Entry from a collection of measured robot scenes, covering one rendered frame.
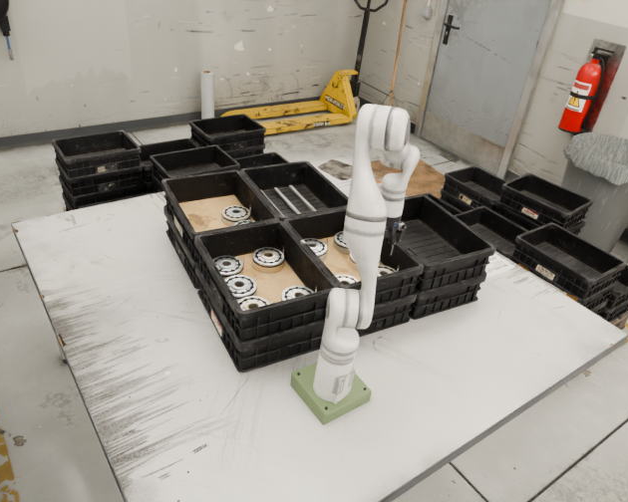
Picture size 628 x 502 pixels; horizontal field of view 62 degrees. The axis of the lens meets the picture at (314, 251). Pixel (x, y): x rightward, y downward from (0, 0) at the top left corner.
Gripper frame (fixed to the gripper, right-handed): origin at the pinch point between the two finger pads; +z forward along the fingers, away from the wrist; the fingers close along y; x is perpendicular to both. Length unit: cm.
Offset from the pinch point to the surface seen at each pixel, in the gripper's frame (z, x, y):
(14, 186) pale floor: 93, 271, -105
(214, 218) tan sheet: 12, 55, -34
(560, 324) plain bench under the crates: 26, -28, 60
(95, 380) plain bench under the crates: 26, 5, -84
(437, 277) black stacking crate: 8.6, -7.9, 17.7
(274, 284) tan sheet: 12.7, 11.5, -29.4
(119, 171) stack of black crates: 46, 175, -49
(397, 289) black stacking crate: 9.7, -7.4, 2.8
